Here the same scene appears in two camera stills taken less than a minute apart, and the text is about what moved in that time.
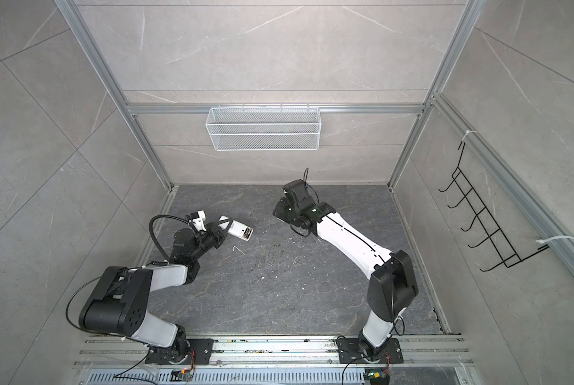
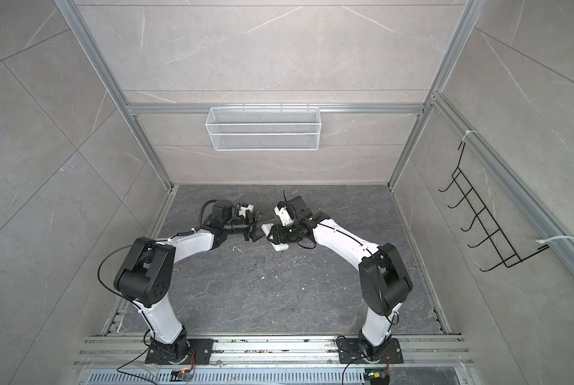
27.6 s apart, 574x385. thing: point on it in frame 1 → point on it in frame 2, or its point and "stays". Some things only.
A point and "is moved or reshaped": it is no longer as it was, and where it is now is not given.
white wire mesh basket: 263,129 stays
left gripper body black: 206,241 → 241,225
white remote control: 236,228 is moved or reshaped
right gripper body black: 285,212 → 286,234
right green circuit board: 377,376 stays
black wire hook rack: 509,257 stays
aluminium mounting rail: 430,350 stays
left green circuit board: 181,375 stays
